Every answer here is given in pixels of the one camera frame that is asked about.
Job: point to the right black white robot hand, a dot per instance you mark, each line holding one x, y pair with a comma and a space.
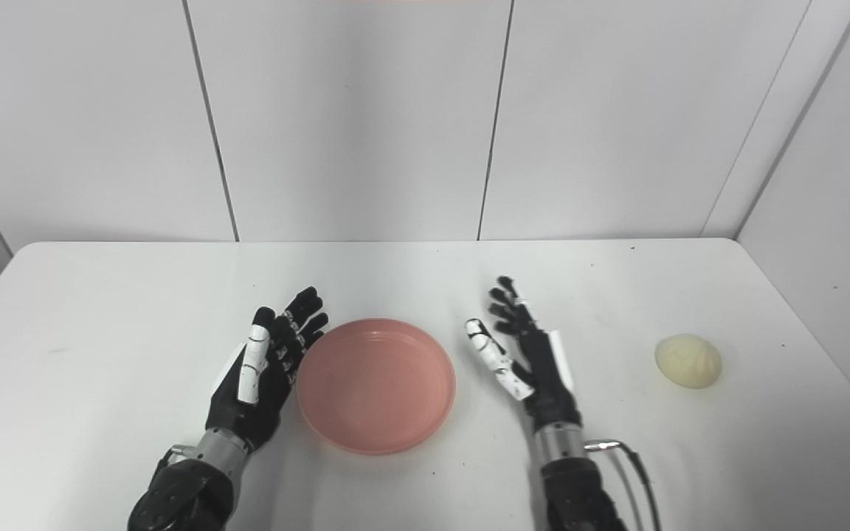
536, 369

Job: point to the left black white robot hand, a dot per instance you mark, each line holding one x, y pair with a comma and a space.
263, 376

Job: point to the pink plate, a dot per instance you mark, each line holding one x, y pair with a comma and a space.
375, 385

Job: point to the cream steamed bun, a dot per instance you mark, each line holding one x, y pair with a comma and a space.
688, 361

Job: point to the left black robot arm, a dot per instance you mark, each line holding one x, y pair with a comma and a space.
192, 487

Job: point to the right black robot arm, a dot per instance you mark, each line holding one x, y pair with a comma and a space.
576, 483

